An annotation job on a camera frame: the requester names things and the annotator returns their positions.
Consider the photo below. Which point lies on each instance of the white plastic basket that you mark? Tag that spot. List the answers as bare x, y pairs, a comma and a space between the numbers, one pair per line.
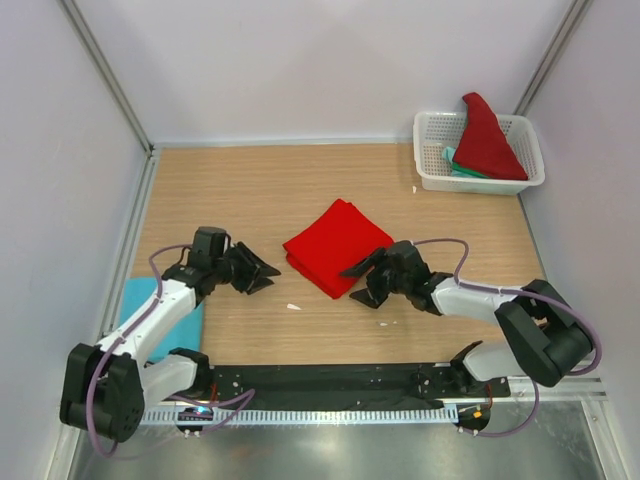
433, 132

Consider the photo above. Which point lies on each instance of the folded light blue t shirt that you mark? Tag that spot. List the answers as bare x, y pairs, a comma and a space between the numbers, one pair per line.
187, 333

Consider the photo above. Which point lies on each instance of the aluminium corner post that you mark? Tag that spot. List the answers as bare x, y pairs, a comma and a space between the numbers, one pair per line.
89, 42
560, 40

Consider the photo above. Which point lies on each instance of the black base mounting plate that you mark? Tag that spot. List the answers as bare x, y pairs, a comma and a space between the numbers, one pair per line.
356, 387

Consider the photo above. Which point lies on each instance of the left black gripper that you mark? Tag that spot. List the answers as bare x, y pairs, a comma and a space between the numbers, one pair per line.
252, 264

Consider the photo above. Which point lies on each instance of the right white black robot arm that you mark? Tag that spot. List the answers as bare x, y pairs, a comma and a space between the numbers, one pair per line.
544, 338

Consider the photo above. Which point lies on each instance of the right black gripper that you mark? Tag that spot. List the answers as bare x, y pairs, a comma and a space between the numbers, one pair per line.
374, 296

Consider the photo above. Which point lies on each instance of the bright red t shirt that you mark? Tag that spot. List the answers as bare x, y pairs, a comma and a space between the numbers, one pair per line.
340, 238

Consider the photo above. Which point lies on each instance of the dark red t shirt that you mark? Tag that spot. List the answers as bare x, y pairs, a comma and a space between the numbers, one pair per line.
483, 146

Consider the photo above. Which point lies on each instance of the left aluminium corner post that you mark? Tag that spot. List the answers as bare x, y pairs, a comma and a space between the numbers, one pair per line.
89, 42

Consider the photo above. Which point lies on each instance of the right aluminium corner post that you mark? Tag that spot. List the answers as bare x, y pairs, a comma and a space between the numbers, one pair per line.
560, 40

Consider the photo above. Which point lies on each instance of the white slotted cable duct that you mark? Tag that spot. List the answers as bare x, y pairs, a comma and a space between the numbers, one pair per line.
183, 416

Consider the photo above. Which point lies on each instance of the mint t shirt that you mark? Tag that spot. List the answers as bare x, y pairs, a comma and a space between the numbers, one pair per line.
448, 154

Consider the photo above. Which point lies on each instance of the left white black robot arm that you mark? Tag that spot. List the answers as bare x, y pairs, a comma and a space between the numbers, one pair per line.
109, 385

